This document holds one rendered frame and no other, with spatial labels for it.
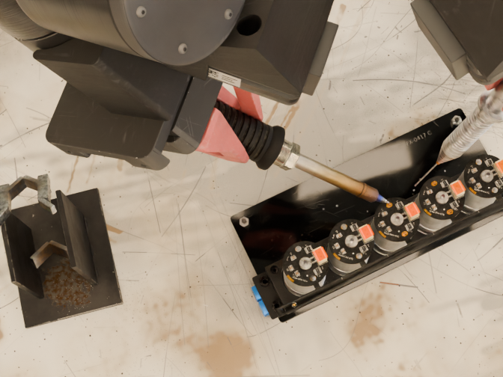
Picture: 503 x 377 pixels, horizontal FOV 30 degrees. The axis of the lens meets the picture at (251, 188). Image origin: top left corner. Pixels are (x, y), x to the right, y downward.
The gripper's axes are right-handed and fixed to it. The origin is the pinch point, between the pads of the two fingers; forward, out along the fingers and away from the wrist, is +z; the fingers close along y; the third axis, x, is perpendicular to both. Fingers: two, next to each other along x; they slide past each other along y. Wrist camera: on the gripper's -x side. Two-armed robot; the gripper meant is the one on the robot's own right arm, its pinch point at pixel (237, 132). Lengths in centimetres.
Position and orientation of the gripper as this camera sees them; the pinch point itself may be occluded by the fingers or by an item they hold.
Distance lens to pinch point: 49.0
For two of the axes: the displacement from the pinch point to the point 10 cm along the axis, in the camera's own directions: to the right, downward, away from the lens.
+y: 3.3, -9.2, 2.3
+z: 4.9, 3.7, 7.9
